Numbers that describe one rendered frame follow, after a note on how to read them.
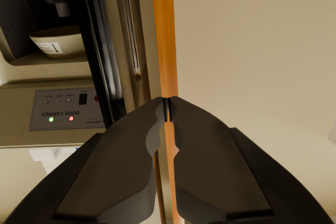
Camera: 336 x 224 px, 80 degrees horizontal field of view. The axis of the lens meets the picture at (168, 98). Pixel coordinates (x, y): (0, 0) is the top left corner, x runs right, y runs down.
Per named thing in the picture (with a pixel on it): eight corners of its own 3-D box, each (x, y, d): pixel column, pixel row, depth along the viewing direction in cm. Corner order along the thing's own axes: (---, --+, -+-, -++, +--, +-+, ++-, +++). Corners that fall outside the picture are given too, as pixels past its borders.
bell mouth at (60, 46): (114, 22, 57) (117, 41, 60) (53, 26, 58) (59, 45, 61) (91, 34, 42) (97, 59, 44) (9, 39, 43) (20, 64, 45)
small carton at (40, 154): (57, 125, 48) (65, 145, 50) (36, 127, 48) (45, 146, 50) (46, 139, 43) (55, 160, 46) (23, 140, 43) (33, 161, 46)
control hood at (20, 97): (141, 76, 45) (147, 114, 49) (1, 83, 46) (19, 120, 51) (132, 101, 34) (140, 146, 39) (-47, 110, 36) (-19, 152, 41)
